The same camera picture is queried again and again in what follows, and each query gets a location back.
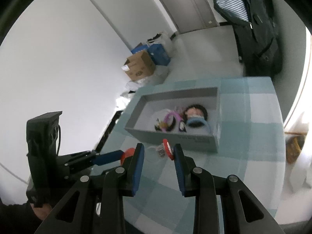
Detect red star hair accessory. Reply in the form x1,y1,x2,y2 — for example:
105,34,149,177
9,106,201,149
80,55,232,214
156,139,174,161

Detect pink purple ring bracelet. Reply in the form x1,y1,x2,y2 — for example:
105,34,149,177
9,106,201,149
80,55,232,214
162,110,185,133

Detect pink doll hair clip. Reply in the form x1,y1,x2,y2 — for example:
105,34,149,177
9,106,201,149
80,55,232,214
184,107,205,119

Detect white ring bracelet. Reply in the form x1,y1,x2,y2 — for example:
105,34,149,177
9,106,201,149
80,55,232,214
151,109,174,129

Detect orange pink small toy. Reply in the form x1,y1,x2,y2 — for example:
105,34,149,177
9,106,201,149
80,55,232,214
120,148,135,165

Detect person's left hand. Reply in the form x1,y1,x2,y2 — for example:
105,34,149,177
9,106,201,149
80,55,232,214
30,203,52,221

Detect grey cardboard box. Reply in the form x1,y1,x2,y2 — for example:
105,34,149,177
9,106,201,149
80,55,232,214
125,87,221,153

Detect teal checked tablecloth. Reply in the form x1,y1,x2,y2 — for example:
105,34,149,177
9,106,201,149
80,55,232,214
102,77,285,233

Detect brown cardboard box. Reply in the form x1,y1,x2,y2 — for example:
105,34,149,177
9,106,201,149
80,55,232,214
122,50,155,81

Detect white plastic bags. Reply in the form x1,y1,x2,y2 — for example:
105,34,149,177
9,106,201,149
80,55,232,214
116,66,169,110

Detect blue cardboard box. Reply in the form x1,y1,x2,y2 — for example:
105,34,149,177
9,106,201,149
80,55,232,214
131,43,171,66

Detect grey door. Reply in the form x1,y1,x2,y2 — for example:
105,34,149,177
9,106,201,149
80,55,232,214
160,0,218,34

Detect black hanging jacket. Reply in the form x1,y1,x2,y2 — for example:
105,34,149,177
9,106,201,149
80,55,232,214
213,0,282,78

